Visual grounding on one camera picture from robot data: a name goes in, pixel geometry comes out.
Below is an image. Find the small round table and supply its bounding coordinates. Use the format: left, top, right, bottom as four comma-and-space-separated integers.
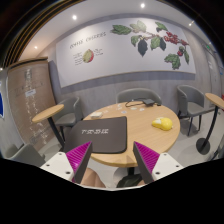
32, 104, 64, 146
195, 92, 224, 156

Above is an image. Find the grey chair at left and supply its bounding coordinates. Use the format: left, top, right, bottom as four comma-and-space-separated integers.
53, 96, 84, 137

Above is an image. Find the dark grey mouse pad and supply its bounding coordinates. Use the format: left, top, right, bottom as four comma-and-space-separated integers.
64, 116, 127, 154

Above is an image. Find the coffee plant wall poster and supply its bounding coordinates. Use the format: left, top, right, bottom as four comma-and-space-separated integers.
56, 18, 195, 87

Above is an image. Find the grey chair at right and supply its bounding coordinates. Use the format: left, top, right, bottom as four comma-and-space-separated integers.
176, 84, 216, 137

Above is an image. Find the yellow computer mouse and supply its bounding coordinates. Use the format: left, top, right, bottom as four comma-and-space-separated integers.
152, 117, 173, 131

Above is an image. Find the grey chair behind table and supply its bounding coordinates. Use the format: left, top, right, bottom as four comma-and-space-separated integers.
116, 88, 162, 104

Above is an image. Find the grey chair near left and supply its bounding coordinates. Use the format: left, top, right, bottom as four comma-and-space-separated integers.
2, 144, 45, 167

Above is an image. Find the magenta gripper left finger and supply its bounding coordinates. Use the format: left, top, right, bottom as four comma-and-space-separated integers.
39, 141, 94, 185

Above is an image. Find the small round table right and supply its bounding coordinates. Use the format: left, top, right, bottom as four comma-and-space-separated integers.
195, 92, 224, 156

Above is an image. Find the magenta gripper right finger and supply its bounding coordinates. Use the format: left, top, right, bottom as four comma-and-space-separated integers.
132, 140, 184, 185

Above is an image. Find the round wooden table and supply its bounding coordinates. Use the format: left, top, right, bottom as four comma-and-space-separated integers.
82, 100, 181, 189

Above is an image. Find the black power adapter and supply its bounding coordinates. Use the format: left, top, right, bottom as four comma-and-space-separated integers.
142, 99, 155, 106

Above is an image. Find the small round table left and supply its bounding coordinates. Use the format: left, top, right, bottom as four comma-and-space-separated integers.
32, 104, 64, 146

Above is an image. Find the black cable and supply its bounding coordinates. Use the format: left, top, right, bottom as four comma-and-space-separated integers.
124, 97, 162, 108

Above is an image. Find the white card box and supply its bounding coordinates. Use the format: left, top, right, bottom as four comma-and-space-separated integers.
90, 112, 103, 119

